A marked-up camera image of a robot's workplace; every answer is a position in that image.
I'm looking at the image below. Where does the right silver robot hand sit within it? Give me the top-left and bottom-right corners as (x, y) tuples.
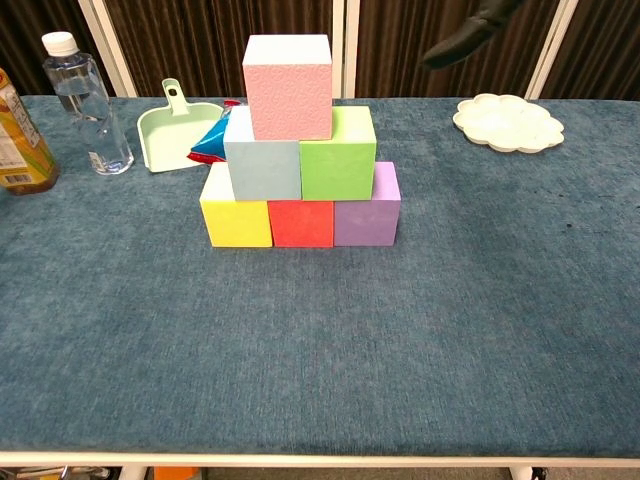
(422, 0), (524, 70)

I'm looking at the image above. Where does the green cube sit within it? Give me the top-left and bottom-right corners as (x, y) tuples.
(298, 105), (377, 202)

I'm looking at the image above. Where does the pink cube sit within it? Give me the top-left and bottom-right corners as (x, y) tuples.
(242, 34), (334, 142)

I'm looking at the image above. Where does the purple cube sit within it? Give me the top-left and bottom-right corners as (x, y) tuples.
(333, 161), (402, 248)

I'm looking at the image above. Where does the light blue cube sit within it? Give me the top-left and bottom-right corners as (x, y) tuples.
(223, 105), (303, 202)

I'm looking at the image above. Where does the orange-red cube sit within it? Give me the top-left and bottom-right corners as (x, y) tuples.
(267, 199), (335, 249)

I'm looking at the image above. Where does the yellow cube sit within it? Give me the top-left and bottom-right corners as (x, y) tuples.
(199, 162), (274, 248)

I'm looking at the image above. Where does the white flower-shaped paint palette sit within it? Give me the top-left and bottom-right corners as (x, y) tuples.
(452, 93), (566, 154)

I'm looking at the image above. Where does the blue snack bag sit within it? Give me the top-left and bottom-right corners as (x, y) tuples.
(187, 99), (241, 165)

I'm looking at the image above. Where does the mint green dustpan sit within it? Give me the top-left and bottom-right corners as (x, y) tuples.
(137, 77), (224, 174)

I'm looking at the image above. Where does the blue table cloth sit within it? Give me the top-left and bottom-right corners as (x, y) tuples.
(0, 94), (640, 459)

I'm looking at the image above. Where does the clear plastic water bottle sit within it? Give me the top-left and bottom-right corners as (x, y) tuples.
(41, 31), (135, 176)

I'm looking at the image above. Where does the amber tea bottle yellow label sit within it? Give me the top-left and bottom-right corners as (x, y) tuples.
(0, 67), (60, 196)

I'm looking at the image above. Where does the white table frame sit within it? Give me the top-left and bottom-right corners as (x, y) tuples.
(0, 451), (640, 480)

